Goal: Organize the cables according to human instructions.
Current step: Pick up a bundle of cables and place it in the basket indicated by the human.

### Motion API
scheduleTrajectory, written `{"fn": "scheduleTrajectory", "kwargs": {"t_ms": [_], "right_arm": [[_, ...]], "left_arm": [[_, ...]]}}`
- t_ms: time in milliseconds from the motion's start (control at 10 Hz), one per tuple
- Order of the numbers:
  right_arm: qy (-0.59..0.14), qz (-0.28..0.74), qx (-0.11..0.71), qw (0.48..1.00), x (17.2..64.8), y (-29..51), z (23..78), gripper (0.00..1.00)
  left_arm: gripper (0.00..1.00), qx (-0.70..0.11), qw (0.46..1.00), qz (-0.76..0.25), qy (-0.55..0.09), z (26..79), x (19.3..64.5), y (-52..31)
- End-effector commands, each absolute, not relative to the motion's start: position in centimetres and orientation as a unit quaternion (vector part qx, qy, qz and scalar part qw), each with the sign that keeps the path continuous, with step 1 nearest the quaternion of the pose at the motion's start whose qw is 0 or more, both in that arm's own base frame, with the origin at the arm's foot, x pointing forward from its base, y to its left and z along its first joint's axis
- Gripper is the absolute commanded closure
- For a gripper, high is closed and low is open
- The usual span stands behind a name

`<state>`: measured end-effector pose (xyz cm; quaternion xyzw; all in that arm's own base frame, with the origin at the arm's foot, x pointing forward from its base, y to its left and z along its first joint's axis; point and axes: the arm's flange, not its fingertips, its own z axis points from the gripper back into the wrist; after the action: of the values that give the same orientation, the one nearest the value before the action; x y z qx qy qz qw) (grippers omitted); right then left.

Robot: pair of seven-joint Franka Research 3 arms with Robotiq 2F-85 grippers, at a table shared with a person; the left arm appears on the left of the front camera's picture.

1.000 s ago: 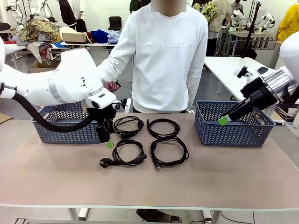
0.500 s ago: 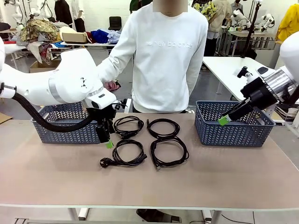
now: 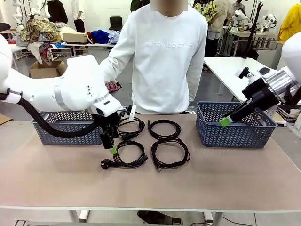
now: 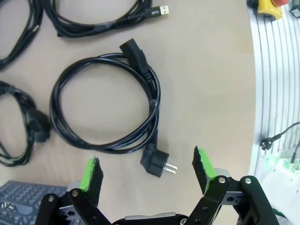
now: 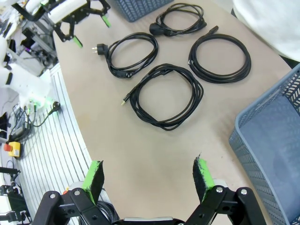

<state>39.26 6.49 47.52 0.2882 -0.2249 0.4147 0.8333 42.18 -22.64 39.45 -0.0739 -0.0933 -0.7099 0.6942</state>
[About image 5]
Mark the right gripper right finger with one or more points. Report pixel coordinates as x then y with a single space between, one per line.
204 178

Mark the blue-grey plastic basket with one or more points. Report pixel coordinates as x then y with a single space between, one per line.
136 9
264 131

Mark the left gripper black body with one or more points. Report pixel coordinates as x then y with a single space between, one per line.
75 16

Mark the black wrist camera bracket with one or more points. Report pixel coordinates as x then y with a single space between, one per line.
25 12

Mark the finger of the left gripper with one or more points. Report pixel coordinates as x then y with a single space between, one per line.
77 42
106 20

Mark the aluminium profile frame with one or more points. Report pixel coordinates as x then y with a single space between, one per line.
39 39

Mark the black equipment stand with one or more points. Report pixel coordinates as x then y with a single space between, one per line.
14 204

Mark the aluminium slotted base plate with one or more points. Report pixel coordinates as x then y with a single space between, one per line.
47 145

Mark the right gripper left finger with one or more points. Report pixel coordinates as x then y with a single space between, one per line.
95 178

